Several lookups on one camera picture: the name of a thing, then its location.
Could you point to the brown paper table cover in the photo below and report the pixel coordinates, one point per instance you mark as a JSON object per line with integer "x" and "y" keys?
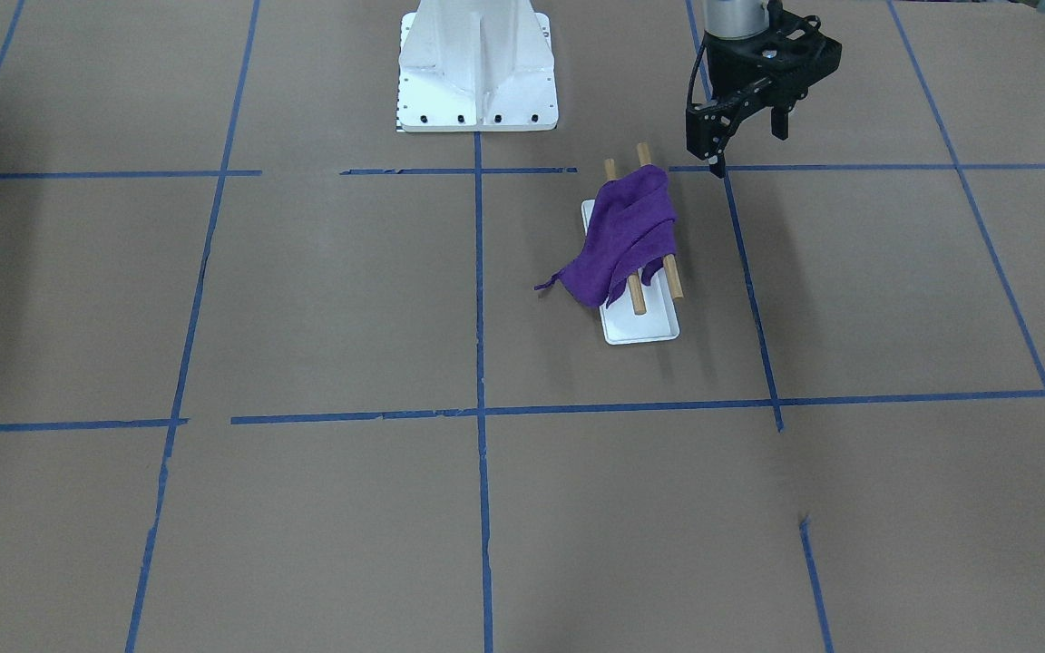
{"x": 274, "y": 376}

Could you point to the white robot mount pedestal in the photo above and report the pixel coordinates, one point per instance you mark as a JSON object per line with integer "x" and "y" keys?
{"x": 476, "y": 66}

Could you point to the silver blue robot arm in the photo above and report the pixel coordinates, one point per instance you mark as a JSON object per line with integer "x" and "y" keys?
{"x": 699, "y": 88}

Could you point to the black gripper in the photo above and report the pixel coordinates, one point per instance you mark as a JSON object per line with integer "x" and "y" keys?
{"x": 727, "y": 74}

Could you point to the purple towel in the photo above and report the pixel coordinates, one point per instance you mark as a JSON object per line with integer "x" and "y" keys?
{"x": 612, "y": 245}

